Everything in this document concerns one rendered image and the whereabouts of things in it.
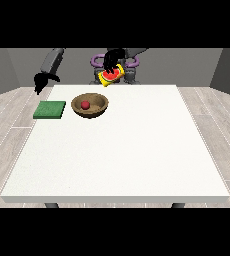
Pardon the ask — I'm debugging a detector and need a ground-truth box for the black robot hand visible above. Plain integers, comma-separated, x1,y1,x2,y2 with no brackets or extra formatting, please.
33,71,61,96
103,48,127,75

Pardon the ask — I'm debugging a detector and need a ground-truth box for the green square pad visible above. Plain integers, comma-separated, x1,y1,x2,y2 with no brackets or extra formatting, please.
32,100,67,120

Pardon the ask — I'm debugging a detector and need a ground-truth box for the brown wooden bowl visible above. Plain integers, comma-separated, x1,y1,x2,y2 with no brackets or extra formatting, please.
70,92,110,119

